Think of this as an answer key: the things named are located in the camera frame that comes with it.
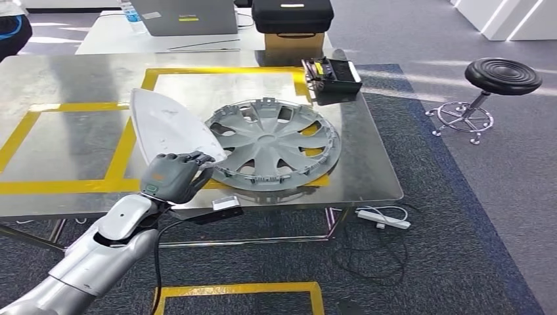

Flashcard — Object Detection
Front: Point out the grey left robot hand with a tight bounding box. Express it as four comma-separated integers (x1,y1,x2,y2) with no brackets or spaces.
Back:
140,150,215,205

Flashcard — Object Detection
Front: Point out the white iron-shaped plastic part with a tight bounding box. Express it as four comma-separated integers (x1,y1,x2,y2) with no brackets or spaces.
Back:
129,88,228,165

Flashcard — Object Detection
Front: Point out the stainless steel workbench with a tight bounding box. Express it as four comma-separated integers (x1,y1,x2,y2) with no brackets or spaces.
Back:
0,49,405,251

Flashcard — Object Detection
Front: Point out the grey wheel hubcap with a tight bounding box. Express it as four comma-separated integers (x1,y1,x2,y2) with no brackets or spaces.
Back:
204,97,342,192

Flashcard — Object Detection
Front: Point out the yellow floor tape square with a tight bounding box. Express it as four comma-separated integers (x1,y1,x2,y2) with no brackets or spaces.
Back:
153,282,325,315

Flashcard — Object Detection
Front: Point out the white table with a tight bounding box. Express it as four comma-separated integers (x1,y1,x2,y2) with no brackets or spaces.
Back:
74,9,334,55

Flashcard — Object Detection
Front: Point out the grey laptop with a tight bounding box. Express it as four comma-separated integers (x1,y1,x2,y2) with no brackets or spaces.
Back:
130,0,239,37

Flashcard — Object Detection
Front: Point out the clear water bottle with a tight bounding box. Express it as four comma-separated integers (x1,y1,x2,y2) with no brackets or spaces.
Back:
117,0,148,35

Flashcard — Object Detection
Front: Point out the brown cardboard box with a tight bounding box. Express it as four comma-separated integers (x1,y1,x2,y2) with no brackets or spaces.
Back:
264,32,326,67

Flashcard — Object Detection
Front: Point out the black open tool box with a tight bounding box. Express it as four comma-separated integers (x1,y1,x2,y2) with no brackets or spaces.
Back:
301,55,363,95

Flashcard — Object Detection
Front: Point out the black hard carry case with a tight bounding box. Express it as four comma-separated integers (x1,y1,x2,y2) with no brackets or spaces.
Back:
251,0,335,35

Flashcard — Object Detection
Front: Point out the person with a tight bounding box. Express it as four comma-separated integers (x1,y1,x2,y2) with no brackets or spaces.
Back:
0,0,33,62

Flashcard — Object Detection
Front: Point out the white power strip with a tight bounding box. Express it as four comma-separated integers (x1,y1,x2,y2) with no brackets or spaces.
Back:
355,209,412,230

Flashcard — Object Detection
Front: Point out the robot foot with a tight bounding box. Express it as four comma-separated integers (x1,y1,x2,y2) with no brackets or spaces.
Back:
337,297,370,315

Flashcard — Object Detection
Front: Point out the black round stool chrome base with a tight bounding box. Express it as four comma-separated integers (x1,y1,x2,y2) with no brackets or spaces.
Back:
425,57,543,146

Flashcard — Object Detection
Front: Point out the white low partition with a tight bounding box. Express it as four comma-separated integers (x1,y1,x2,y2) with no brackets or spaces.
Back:
450,0,557,42

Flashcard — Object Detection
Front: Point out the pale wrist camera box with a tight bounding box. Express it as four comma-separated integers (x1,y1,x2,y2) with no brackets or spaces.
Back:
212,196,242,212

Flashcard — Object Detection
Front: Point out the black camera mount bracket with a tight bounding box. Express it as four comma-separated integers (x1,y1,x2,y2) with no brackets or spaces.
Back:
167,206,244,226

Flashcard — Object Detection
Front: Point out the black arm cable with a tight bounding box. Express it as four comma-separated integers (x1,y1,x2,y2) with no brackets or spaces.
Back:
150,219,196,315

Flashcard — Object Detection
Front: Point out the black floor cable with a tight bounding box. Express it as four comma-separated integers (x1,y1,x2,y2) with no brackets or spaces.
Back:
332,204,420,288

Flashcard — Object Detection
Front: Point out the white power strip cable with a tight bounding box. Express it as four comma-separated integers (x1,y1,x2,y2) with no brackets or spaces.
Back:
354,205,410,223

